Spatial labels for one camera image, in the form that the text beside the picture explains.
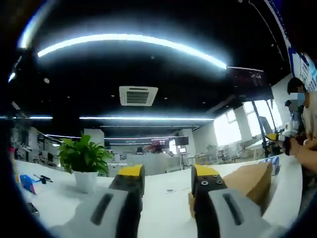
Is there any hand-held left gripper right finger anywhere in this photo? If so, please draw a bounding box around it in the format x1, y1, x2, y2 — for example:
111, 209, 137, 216
191, 164, 283, 238

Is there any small black item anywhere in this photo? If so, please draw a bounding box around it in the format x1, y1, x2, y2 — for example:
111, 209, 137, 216
33, 174, 54, 184

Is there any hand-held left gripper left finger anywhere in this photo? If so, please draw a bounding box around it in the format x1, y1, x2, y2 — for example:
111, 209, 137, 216
48, 163, 146, 238

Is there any brown cardboard shoe box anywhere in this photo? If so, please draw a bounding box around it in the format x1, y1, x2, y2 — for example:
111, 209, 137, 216
187, 162, 273, 225

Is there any small blue box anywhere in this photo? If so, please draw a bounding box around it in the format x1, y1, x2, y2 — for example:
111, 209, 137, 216
19, 174, 36, 194

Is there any black tripod stand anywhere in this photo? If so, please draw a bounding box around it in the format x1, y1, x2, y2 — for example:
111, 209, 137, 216
252, 99, 275, 159

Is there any group of white office chairs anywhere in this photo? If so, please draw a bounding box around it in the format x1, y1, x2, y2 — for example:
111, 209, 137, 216
207, 145, 240, 163

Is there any white desk partition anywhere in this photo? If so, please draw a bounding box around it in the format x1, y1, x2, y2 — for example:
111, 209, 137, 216
126, 153, 184, 176

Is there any green plant in white pot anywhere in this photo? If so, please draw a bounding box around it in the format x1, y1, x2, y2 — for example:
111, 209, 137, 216
57, 134, 114, 193

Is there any person's right hand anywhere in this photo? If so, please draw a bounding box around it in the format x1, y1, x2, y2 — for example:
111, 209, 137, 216
292, 137, 310, 162

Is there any blue tissue pack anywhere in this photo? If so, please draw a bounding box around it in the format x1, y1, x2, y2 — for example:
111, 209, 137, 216
257, 155, 281, 176

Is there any blue white wall poster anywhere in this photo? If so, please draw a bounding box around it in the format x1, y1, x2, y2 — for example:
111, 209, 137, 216
284, 37, 317, 92

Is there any long ceiling light strip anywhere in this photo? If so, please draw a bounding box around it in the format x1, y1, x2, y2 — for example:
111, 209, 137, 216
78, 116, 215, 121
37, 33, 228, 70

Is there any white ceiling air conditioner unit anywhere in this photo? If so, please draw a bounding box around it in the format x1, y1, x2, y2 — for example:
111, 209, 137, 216
118, 85, 159, 107

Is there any dark hanging display screen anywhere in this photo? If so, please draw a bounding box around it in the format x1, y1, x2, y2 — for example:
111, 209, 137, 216
226, 65, 274, 100

